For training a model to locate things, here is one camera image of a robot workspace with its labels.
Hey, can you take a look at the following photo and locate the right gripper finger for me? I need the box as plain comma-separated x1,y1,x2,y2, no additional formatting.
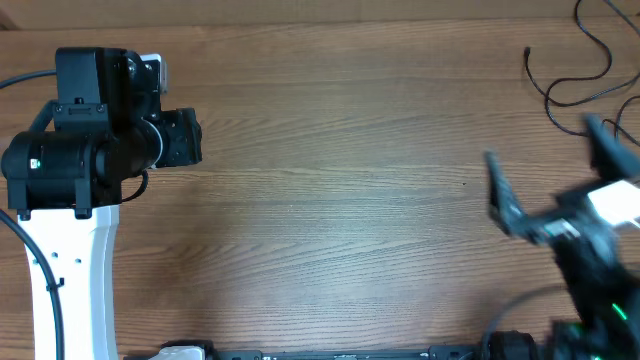
583,114,639,181
484,151,527,236

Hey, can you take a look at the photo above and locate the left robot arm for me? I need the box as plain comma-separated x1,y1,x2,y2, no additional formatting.
1,47,202,359

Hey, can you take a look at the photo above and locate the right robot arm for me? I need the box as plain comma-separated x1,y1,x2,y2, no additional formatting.
485,114,639,359

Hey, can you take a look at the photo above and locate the cardboard back panel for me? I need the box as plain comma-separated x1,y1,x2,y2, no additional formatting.
1,0,574,30

